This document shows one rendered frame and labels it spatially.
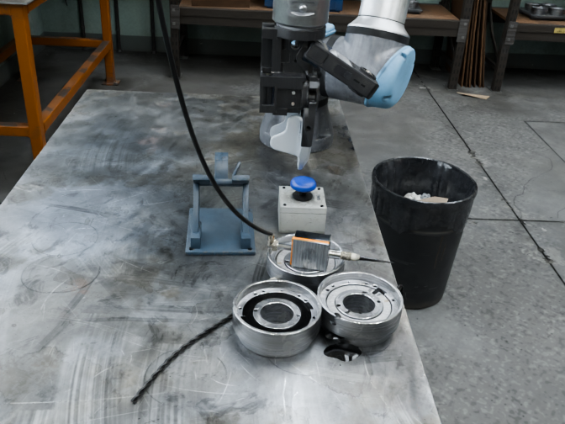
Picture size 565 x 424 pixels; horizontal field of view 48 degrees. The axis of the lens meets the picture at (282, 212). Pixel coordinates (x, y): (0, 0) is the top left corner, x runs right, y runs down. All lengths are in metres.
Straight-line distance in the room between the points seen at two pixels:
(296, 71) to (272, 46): 0.05
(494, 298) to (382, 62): 1.36
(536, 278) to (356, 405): 1.86
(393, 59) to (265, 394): 0.65
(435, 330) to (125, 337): 1.47
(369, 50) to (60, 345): 0.70
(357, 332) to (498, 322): 1.51
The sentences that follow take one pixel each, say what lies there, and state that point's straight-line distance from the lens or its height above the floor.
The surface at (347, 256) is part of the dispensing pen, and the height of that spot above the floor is 0.85.
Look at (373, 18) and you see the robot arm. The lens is 1.16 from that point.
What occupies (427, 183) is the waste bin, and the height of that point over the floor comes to 0.34.
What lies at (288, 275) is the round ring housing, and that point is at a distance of 0.81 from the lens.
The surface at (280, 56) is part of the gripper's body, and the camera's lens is 0.87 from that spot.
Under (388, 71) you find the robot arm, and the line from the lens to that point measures 1.13.
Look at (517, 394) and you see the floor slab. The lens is 1.99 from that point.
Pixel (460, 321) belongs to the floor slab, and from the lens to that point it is 2.18.
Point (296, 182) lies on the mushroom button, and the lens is 0.95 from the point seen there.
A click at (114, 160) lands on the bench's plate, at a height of 0.80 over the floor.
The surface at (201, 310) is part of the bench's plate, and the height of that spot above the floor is 0.80.
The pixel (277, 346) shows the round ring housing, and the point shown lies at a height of 0.82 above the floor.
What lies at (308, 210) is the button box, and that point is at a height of 0.84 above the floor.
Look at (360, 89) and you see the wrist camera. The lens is 0.88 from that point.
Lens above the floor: 1.30
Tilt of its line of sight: 29 degrees down
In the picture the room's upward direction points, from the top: 4 degrees clockwise
